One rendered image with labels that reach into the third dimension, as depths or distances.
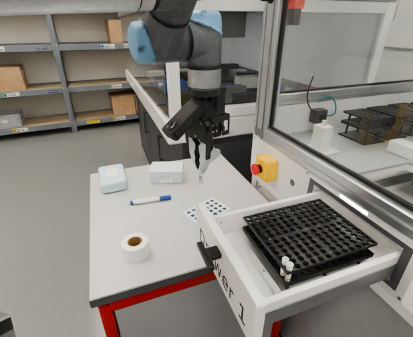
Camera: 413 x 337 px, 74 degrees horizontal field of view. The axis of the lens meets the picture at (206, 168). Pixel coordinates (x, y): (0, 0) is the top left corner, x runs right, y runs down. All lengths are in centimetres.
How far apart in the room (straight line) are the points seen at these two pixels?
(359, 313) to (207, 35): 75
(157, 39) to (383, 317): 76
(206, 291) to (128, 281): 23
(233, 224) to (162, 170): 44
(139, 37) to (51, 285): 158
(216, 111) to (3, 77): 364
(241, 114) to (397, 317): 98
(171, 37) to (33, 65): 403
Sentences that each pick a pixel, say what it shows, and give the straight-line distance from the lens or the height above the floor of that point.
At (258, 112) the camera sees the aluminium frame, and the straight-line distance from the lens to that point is 100.
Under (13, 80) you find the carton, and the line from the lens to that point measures 413.
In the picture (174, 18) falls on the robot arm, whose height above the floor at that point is 131.
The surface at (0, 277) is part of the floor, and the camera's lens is 209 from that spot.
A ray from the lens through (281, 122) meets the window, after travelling 91.
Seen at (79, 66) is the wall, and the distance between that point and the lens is 449.
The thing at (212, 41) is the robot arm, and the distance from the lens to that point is 61.
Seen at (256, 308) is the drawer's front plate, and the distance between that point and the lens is 47.
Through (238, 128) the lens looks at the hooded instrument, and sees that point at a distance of 139.
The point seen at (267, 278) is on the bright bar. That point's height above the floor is 85.
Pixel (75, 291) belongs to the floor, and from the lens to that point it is 181.
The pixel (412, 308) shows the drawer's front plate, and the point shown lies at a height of 83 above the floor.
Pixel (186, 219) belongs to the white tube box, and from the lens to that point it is 84.
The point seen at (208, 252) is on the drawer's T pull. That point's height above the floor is 91.
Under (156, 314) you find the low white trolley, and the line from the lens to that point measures 84.
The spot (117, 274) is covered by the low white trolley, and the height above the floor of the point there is 76.
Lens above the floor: 130
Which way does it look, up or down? 28 degrees down
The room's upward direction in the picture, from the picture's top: straight up
